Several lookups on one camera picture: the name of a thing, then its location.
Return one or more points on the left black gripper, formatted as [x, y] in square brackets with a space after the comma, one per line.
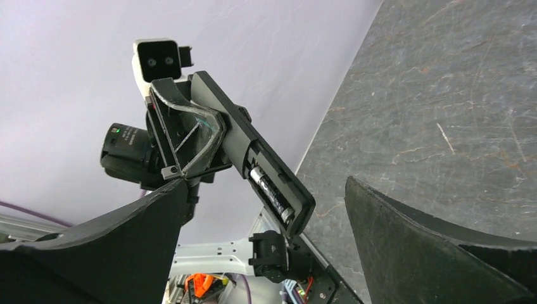
[176, 138]

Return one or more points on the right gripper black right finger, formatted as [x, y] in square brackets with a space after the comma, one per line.
[409, 256]

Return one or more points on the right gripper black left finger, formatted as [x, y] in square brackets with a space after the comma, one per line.
[123, 256]

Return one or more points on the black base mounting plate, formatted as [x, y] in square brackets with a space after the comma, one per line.
[313, 279]

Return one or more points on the black battery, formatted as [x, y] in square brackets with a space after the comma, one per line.
[274, 196]

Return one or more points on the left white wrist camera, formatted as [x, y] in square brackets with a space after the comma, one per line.
[159, 58]

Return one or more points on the black remote control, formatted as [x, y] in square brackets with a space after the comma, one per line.
[247, 149]

